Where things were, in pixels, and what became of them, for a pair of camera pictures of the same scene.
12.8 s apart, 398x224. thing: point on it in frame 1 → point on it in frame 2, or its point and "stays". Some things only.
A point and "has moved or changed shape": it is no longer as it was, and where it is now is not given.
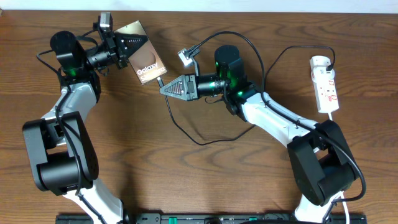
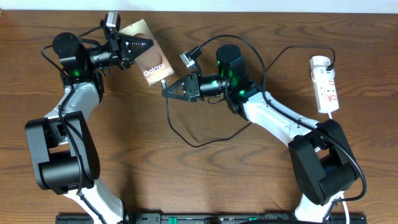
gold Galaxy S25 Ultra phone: (145, 62) has moved or changed shape
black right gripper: (190, 91) stays
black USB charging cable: (329, 67) → (249, 123)
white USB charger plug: (319, 61) stays
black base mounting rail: (216, 218) stays
